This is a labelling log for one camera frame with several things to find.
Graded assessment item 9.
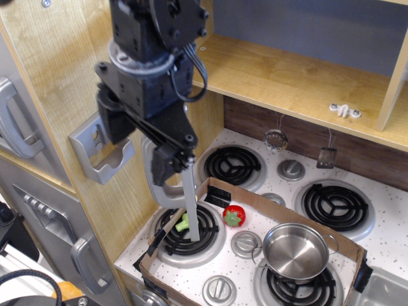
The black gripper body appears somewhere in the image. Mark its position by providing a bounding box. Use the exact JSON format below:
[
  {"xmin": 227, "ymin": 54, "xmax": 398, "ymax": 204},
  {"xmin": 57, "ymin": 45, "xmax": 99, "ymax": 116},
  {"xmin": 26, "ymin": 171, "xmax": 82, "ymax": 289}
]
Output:
[{"xmin": 95, "ymin": 55, "xmax": 198, "ymax": 156}]

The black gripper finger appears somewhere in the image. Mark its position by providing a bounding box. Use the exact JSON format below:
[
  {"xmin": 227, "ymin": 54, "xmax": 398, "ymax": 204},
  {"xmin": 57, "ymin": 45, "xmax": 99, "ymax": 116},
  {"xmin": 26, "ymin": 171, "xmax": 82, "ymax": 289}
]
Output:
[
  {"xmin": 97, "ymin": 95, "xmax": 135, "ymax": 144},
  {"xmin": 151, "ymin": 145, "xmax": 183, "ymax": 186}
]

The grey toy microwave door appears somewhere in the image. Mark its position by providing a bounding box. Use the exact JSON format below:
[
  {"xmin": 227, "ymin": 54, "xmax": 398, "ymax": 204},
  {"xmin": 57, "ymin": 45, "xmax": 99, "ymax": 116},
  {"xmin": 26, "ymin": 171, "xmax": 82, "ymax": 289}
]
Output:
[{"xmin": 142, "ymin": 136, "xmax": 200, "ymax": 242}]

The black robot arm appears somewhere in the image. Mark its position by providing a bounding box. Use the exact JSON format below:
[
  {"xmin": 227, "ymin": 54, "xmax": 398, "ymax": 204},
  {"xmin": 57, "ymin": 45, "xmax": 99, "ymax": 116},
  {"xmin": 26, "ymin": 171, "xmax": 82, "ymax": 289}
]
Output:
[{"xmin": 95, "ymin": 1, "xmax": 208, "ymax": 186}]

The grey plastic phone holder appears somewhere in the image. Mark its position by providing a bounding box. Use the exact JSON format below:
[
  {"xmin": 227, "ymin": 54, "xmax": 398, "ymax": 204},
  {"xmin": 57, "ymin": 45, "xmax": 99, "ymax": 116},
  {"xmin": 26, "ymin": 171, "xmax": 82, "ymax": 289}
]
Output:
[{"xmin": 69, "ymin": 112, "xmax": 135, "ymax": 185}]

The green toy broccoli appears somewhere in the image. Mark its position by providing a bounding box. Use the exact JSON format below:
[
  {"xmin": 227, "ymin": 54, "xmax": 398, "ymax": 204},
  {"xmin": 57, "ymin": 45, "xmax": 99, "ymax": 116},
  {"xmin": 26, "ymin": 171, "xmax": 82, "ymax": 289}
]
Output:
[{"xmin": 175, "ymin": 213, "xmax": 190, "ymax": 233}]

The back left black burner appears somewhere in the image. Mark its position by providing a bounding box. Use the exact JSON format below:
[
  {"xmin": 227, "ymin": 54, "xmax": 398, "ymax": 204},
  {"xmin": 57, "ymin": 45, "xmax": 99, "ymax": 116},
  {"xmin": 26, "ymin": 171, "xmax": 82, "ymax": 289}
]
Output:
[{"xmin": 194, "ymin": 144, "xmax": 267, "ymax": 192}]

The black burner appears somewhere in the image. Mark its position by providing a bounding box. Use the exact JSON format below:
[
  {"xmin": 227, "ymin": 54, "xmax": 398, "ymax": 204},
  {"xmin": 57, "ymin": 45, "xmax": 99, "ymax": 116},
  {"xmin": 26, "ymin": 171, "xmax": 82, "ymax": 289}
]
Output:
[
  {"xmin": 157, "ymin": 202, "xmax": 226, "ymax": 269},
  {"xmin": 294, "ymin": 179, "xmax": 375, "ymax": 242},
  {"xmin": 194, "ymin": 144, "xmax": 267, "ymax": 192},
  {"xmin": 252, "ymin": 259, "xmax": 344, "ymax": 306}
]

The red toy strawberry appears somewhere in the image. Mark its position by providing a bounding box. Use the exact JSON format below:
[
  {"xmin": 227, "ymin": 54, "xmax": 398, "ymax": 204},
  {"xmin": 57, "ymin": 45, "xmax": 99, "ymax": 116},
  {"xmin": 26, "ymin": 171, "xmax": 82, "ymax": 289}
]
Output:
[{"xmin": 222, "ymin": 205, "xmax": 246, "ymax": 227}]

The front left black burner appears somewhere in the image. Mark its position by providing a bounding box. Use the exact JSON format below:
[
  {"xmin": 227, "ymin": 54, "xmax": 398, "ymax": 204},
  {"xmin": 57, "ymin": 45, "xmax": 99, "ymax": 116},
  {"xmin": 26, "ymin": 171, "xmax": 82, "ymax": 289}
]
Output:
[{"xmin": 157, "ymin": 202, "xmax": 226, "ymax": 269}]

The grey centre stove knob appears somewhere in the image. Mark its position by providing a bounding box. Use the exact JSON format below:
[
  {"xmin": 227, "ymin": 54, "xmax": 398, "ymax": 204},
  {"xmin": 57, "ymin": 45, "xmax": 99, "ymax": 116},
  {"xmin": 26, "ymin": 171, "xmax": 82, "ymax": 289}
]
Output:
[{"xmin": 231, "ymin": 231, "xmax": 262, "ymax": 259}]

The hanging metal strainer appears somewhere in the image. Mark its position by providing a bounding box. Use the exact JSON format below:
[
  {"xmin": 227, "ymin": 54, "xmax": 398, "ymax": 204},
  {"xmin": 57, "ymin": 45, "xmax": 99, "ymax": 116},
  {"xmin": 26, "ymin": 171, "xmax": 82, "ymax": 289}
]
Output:
[{"xmin": 263, "ymin": 113, "xmax": 288, "ymax": 152}]

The grey small stove knob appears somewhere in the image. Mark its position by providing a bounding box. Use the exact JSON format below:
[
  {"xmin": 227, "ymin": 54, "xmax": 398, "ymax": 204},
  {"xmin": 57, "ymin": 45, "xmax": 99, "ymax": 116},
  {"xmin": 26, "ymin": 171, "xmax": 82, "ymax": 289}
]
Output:
[{"xmin": 261, "ymin": 193, "xmax": 286, "ymax": 207}]

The grey ice dispenser panel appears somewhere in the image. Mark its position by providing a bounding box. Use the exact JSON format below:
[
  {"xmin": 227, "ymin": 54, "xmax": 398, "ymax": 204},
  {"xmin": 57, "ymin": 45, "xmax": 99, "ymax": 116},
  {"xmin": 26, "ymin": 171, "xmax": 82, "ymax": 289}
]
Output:
[{"xmin": 13, "ymin": 185, "xmax": 77, "ymax": 246}]

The brown cardboard tray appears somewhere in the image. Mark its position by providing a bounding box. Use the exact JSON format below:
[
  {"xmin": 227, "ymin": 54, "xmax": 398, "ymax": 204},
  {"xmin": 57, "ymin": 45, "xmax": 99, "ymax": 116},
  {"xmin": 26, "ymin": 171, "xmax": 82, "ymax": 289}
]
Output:
[{"xmin": 132, "ymin": 178, "xmax": 370, "ymax": 305}]

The grey back stove knob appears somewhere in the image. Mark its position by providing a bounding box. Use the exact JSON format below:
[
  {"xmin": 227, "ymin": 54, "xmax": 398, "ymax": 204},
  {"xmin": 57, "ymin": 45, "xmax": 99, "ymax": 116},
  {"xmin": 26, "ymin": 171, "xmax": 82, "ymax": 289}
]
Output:
[{"xmin": 277, "ymin": 159, "xmax": 305, "ymax": 182}]

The grey oven knob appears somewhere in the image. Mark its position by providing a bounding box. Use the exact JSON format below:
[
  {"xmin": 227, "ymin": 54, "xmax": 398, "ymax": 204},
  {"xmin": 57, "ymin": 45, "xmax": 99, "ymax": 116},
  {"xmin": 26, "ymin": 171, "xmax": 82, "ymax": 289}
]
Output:
[{"xmin": 142, "ymin": 289, "xmax": 168, "ymax": 306}]

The grey front stove knob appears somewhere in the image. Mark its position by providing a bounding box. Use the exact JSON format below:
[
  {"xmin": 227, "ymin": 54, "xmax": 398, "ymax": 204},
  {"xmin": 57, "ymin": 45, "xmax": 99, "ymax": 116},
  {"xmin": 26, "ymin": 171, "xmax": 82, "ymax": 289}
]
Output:
[{"xmin": 202, "ymin": 275, "xmax": 237, "ymax": 306}]

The small steel pot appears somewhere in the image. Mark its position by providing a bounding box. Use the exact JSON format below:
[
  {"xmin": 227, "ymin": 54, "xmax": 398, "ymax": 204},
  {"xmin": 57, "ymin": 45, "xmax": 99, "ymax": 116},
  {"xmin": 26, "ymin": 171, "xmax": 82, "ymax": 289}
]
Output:
[{"xmin": 251, "ymin": 222, "xmax": 340, "ymax": 284}]

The hanging metal spatula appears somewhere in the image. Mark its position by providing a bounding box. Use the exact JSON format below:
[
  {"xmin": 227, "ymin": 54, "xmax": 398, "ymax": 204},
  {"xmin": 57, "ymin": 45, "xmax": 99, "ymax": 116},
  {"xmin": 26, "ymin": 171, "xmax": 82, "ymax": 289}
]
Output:
[{"xmin": 316, "ymin": 128, "xmax": 337, "ymax": 169}]

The back right black burner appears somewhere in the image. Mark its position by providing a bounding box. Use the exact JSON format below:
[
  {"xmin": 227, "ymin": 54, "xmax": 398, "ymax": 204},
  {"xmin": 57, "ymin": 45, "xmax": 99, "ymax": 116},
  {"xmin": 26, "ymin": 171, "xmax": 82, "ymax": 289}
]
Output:
[{"xmin": 294, "ymin": 179, "xmax": 375, "ymax": 242}]

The white door catch clip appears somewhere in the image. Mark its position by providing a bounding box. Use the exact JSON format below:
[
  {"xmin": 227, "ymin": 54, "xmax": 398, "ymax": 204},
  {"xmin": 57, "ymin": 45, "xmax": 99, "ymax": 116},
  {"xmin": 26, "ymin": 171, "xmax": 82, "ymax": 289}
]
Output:
[{"xmin": 329, "ymin": 103, "xmax": 361, "ymax": 119}]

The front right black burner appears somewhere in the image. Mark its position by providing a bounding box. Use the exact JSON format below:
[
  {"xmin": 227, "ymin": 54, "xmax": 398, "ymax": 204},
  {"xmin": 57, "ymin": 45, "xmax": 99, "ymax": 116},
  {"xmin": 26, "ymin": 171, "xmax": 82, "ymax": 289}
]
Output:
[{"xmin": 252, "ymin": 259, "xmax": 344, "ymax": 306}]

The grey toy sink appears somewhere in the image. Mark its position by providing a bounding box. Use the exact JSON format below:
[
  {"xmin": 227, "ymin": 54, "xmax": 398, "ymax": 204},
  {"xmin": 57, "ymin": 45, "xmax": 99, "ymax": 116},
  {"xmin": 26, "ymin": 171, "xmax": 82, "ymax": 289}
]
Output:
[{"xmin": 346, "ymin": 267, "xmax": 407, "ymax": 306}]

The upper grey fridge handle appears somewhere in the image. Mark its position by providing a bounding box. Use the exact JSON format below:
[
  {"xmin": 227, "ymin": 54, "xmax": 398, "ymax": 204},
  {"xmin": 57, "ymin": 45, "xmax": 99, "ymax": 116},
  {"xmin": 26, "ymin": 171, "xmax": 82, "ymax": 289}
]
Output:
[{"xmin": 1, "ymin": 76, "xmax": 45, "ymax": 159}]

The grey fridge handle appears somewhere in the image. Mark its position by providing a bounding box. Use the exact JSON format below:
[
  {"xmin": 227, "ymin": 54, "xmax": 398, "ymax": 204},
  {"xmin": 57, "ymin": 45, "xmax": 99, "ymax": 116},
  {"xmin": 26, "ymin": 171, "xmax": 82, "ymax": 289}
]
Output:
[
  {"xmin": 70, "ymin": 237, "xmax": 108, "ymax": 295},
  {"xmin": 1, "ymin": 76, "xmax": 45, "ymax": 159}
]

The lower grey fridge handle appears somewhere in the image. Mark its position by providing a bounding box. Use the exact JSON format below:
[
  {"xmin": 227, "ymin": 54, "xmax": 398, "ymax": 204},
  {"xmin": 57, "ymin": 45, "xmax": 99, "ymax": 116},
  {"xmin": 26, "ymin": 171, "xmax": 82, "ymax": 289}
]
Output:
[{"xmin": 70, "ymin": 237, "xmax": 108, "ymax": 295}]

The black braided cable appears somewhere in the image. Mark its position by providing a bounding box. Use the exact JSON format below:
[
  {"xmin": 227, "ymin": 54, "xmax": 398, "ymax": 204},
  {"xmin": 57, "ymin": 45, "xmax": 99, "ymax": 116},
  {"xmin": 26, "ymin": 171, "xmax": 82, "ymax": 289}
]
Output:
[{"xmin": 0, "ymin": 269, "xmax": 63, "ymax": 306}]

